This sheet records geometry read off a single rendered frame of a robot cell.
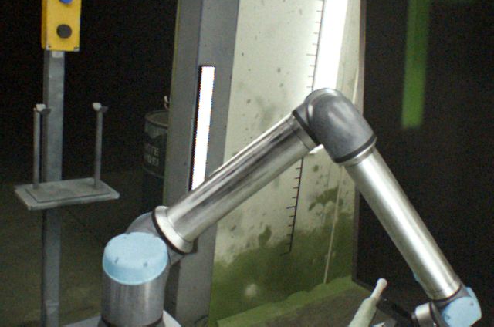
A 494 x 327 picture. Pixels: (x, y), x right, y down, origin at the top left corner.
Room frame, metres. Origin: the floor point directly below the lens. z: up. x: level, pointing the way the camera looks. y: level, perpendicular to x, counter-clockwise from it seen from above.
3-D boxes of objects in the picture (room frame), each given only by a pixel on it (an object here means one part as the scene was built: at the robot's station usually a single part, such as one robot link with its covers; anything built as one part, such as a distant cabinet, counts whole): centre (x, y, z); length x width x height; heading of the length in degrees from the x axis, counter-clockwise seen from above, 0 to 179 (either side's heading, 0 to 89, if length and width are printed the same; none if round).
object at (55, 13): (1.81, 0.68, 1.42); 0.12 x 0.06 x 0.26; 130
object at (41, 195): (1.73, 0.61, 0.95); 0.26 x 0.15 x 0.32; 130
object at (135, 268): (1.12, 0.22, 0.83); 0.17 x 0.15 x 0.18; 1
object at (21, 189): (1.75, 0.62, 0.78); 0.31 x 0.23 x 0.01; 130
